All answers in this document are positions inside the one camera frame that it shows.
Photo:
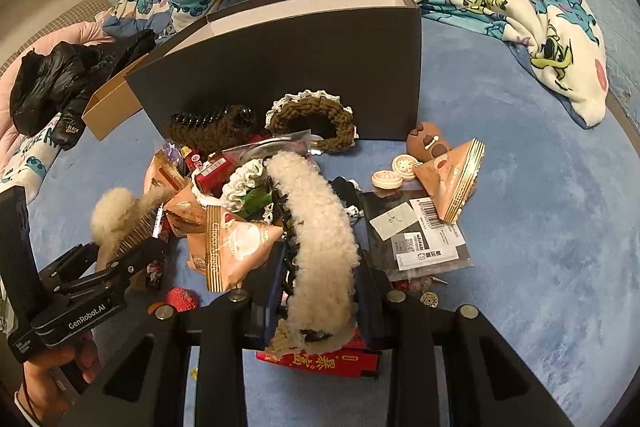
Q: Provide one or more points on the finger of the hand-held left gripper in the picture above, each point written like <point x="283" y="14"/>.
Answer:
<point x="135" y="259"/>
<point x="70" y="264"/>

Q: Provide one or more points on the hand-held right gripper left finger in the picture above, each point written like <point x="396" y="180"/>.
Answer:
<point x="262" y="307"/>

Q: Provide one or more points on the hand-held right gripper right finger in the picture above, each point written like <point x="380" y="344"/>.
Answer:
<point x="372" y="307"/>

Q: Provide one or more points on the beige fluffy comb clip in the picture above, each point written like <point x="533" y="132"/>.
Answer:
<point x="115" y="212"/>

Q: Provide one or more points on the cream fuzzy hair claw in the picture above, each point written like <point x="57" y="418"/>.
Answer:
<point x="320" y="232"/>

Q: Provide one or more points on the black storage box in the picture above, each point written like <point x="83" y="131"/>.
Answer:
<point x="300" y="57"/>

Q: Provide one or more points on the person's left hand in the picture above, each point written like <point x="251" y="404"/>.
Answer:
<point x="45" y="377"/>

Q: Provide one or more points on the red strawberry ornament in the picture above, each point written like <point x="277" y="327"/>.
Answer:
<point x="181" y="299"/>

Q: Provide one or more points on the triangular beige snack packet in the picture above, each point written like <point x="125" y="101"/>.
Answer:
<point x="187" y="212"/>
<point x="162" y="176"/>
<point x="235" y="247"/>
<point x="450" y="182"/>

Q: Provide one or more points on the red paper envelope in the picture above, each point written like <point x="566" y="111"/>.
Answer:
<point x="325" y="359"/>

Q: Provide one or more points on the dark labelled plastic bag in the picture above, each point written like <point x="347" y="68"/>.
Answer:
<point x="415" y="237"/>

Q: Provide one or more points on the green lighter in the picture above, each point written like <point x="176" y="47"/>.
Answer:
<point x="256" y="201"/>

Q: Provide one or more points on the white printed cloth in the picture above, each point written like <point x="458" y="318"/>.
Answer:
<point x="25" y="162"/>

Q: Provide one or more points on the small bag of purple trinkets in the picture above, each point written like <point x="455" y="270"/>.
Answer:
<point x="172" y="153"/>

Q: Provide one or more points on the dark red lighter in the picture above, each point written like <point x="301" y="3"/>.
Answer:
<point x="210" y="174"/>

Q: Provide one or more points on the black lace-trimmed scrunchie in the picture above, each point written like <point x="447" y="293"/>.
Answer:
<point x="347" y="194"/>

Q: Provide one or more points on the white ruffled scrunchie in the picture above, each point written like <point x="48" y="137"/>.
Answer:
<point x="242" y="179"/>

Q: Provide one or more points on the round cream charm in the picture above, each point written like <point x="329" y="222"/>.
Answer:
<point x="406" y="166"/>

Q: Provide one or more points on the brown fuzzy hair claw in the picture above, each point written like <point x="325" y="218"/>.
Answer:
<point x="210" y="129"/>

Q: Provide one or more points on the brown cardboard box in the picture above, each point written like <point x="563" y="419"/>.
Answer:
<point x="107" y="107"/>

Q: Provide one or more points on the clear zip bag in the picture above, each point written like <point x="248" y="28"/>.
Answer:
<point x="265" y="148"/>

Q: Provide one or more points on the blue plush sheet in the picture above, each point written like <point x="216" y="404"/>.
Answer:
<point x="525" y="232"/>

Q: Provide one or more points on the brown bear figurine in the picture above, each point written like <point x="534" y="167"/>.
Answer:
<point x="427" y="139"/>

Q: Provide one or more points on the brown crocheted scrunchie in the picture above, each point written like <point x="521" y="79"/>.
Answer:
<point x="340" y="127"/>

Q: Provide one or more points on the black puffer jacket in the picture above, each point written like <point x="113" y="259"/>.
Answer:
<point x="55" y="77"/>

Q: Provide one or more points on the pink quilt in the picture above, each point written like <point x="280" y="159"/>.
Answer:
<point x="45" y="44"/>

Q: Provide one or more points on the beige woven panel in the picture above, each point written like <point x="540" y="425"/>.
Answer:
<point x="45" y="14"/>

